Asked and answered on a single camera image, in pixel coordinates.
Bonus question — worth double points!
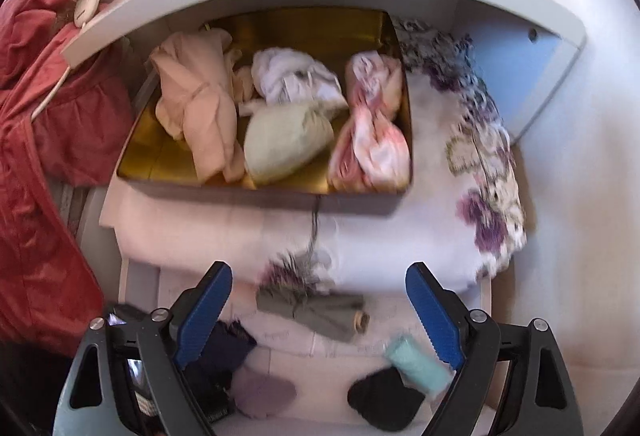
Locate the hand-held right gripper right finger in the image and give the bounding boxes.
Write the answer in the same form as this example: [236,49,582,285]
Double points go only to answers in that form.
[405,262,585,436]

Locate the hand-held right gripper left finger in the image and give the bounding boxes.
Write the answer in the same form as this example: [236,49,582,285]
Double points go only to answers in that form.
[52,261,234,436]

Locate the teal sock bundle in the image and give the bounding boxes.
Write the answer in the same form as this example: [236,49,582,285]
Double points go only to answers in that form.
[384,333,451,394]

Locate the black sock bundle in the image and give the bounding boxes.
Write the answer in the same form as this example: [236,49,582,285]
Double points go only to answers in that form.
[346,365,425,433]

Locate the grey-green sock bundle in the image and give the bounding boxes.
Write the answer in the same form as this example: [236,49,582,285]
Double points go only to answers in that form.
[256,283,371,343]

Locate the gold metal tin box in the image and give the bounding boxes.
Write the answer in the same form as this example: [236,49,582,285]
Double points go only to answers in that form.
[116,7,415,197]

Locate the pink white sock bundle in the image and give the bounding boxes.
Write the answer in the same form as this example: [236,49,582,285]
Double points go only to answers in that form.
[327,52,413,194]

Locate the light green sock bundle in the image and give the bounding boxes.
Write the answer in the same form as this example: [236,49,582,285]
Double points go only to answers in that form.
[243,102,335,186]

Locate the peach sock bundle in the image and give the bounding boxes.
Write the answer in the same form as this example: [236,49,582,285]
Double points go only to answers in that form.
[149,28,246,183]

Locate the navy sock bundle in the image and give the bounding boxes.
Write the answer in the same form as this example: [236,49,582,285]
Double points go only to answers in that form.
[182,318,258,422]

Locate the white embroidered floral cloth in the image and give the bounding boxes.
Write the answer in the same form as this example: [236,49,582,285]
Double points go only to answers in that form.
[99,18,528,297]

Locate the mauve sock bundle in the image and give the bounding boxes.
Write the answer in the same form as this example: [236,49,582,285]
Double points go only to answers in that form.
[231,363,297,419]

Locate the printed white shelf liner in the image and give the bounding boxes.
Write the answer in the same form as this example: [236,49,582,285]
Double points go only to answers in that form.
[160,276,491,436]

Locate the red garment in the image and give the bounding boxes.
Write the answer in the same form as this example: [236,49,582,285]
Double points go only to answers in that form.
[0,0,133,357]

